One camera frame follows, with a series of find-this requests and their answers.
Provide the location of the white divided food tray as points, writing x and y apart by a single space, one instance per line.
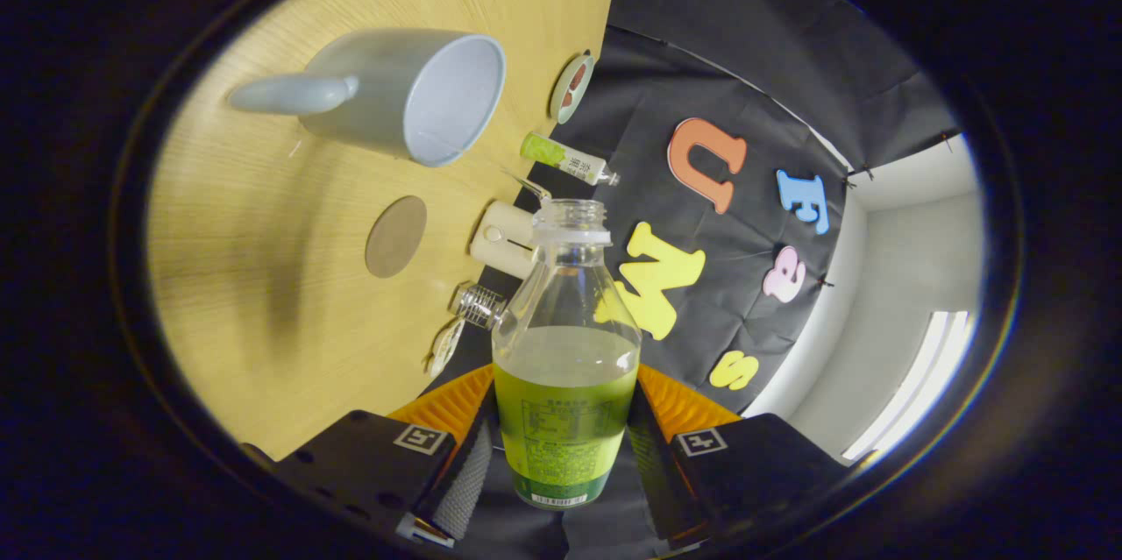
445 350

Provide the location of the white cup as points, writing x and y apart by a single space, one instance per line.
368 95

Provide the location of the metal utensil holder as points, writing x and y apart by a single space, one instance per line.
480 306

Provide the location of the green label juice bottle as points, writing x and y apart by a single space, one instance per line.
565 420

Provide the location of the white toaster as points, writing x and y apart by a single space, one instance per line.
500 240

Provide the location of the pale green plate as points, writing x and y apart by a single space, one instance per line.
558 100

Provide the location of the brown round coaster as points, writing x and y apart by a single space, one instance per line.
396 236

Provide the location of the black backdrop cloth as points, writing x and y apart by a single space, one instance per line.
754 60

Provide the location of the brown food piece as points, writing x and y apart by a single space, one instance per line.
571 98
579 75

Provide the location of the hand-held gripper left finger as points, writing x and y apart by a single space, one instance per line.
460 481

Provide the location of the slim white label drink bottle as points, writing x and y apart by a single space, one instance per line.
561 155

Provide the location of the brown bread slice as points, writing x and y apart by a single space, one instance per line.
535 189

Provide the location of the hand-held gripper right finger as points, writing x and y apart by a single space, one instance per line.
653 472

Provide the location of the wooden table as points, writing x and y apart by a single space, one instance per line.
263 297

